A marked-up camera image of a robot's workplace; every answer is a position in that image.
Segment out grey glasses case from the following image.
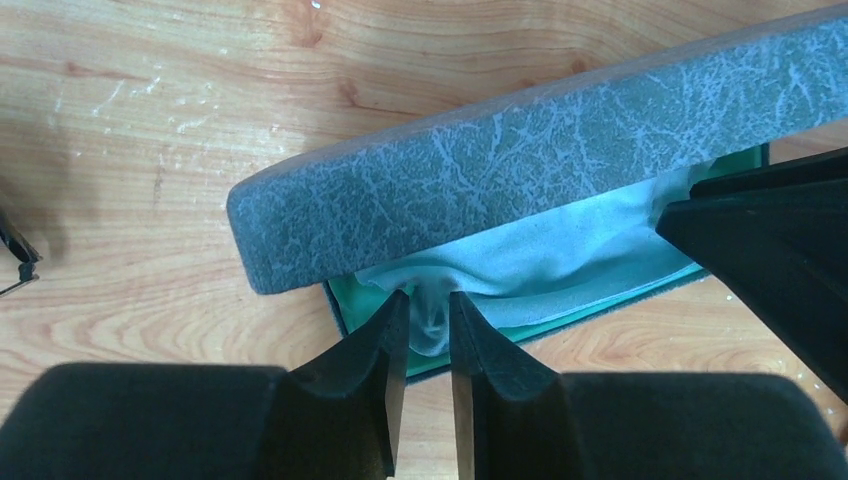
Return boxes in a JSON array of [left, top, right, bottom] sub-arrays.
[[227, 3, 847, 381]]

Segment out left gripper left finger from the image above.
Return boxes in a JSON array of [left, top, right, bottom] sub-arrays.
[[1, 291, 410, 479]]

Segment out black sunglasses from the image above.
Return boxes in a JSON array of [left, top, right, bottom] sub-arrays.
[[1, 210, 42, 297]]

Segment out light blue cleaning cloth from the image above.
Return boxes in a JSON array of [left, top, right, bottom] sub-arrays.
[[356, 163, 711, 357]]

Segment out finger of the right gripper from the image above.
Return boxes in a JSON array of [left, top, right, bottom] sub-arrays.
[[656, 148, 847, 399]]

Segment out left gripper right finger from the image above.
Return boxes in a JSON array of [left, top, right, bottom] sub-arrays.
[[449, 293, 847, 479]]

